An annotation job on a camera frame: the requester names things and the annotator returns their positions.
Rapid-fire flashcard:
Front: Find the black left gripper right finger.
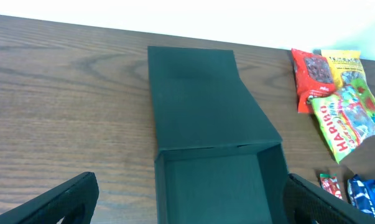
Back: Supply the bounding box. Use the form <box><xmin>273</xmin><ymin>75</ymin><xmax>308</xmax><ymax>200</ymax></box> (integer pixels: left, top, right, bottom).
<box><xmin>283</xmin><ymin>174</ymin><xmax>375</xmax><ymax>224</ymax></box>

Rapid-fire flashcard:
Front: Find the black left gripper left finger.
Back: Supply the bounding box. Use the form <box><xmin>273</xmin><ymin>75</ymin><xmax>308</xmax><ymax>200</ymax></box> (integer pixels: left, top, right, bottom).
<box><xmin>0</xmin><ymin>172</ymin><xmax>99</xmax><ymax>224</ymax></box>

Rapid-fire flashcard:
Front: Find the green Haribo candy bag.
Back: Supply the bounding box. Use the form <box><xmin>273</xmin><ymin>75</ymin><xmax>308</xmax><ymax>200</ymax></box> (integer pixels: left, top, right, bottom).
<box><xmin>311</xmin><ymin>78</ymin><xmax>375</xmax><ymax>163</ymax></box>

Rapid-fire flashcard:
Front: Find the black box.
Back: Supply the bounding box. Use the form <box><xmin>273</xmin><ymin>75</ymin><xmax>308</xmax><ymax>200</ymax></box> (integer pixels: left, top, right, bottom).
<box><xmin>147</xmin><ymin>46</ymin><xmax>288</xmax><ymax>224</ymax></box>

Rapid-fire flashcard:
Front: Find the red green KitKat bar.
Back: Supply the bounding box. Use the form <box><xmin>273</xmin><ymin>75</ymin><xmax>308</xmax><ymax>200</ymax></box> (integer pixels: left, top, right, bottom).
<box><xmin>319</xmin><ymin>174</ymin><xmax>343</xmax><ymax>199</ymax></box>

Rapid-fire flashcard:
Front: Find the dark blue chocolate bar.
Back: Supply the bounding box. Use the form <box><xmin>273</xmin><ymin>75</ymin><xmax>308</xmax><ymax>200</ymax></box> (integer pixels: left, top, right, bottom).
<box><xmin>348</xmin><ymin>175</ymin><xmax>375</xmax><ymax>218</ymax></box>

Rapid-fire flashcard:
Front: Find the red Hacks candy bag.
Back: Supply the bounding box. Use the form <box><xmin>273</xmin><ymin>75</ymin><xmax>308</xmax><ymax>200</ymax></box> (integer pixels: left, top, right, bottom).
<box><xmin>291</xmin><ymin>49</ymin><xmax>336</xmax><ymax>114</ymax></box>

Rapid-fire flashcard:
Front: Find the yellow snack bag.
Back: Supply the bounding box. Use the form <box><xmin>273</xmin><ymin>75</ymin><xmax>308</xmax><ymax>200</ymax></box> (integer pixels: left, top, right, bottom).
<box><xmin>321</xmin><ymin>49</ymin><xmax>366</xmax><ymax>89</ymax></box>

